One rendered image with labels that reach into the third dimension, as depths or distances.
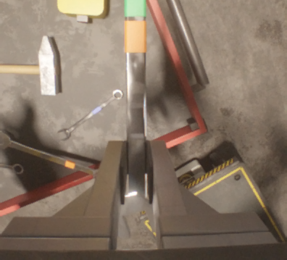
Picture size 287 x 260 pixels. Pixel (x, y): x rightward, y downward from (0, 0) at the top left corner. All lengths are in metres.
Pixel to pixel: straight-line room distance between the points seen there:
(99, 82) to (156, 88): 0.11
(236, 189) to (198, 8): 1.08
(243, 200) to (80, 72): 1.22
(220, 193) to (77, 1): 1.19
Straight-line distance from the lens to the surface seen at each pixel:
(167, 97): 0.44
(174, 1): 0.52
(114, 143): 0.15
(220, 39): 1.43
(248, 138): 1.63
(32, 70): 0.45
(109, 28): 0.43
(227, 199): 1.39
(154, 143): 0.15
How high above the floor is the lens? 1.33
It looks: 74 degrees down
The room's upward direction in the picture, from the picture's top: 174 degrees clockwise
